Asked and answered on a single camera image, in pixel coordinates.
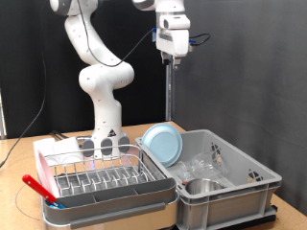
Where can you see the clear wine glass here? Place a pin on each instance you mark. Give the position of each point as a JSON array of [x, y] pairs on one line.
[[204, 166]]

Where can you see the black backdrop curtain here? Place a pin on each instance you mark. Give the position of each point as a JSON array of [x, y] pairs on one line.
[[25, 64]]

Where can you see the grey metal frame bar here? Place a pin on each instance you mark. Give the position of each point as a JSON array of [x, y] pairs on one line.
[[2, 121]]

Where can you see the white box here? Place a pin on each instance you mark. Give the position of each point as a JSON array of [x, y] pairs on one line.
[[64, 147]]

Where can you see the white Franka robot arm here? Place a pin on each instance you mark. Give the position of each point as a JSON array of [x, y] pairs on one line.
[[102, 80]]

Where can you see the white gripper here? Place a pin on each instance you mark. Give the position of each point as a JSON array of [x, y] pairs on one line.
[[172, 41]]

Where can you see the light blue plate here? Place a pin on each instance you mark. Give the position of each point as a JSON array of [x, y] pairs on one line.
[[163, 143]]

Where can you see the vertical metal pole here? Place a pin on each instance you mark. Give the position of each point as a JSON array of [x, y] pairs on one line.
[[168, 96]]

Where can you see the steel bowl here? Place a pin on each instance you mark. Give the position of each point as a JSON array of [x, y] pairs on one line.
[[204, 187]]

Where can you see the grey plastic crate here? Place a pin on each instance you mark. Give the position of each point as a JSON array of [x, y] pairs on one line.
[[224, 204]]

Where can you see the grey backdrop curtain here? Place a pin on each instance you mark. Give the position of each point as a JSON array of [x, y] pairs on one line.
[[255, 80]]

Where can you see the pink plate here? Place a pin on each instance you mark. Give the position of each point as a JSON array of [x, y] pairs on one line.
[[46, 174]]

